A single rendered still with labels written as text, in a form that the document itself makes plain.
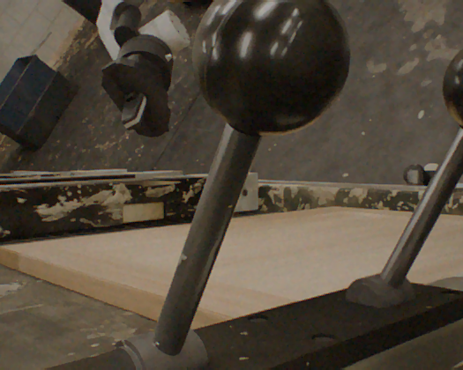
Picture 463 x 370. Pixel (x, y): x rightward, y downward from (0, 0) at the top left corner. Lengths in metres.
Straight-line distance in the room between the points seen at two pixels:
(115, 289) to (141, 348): 0.28
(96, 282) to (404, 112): 1.99
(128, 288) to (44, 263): 0.15
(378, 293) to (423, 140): 1.99
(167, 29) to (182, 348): 0.82
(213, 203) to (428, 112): 2.18
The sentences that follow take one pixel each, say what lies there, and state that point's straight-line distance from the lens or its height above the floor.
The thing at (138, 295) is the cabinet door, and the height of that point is 1.36.
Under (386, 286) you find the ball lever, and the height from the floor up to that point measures 1.39.
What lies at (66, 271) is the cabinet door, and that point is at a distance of 0.54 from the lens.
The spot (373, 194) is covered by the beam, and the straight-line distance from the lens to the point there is 0.97.
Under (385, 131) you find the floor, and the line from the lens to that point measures 2.36.
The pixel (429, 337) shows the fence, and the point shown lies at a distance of 0.27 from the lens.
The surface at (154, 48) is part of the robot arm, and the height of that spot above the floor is 1.27.
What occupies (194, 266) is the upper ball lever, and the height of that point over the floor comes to 1.51.
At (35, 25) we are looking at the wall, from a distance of 5.93.
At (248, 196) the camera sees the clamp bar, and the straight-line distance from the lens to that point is 1.12.
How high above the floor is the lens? 1.61
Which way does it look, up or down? 36 degrees down
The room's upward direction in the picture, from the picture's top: 52 degrees counter-clockwise
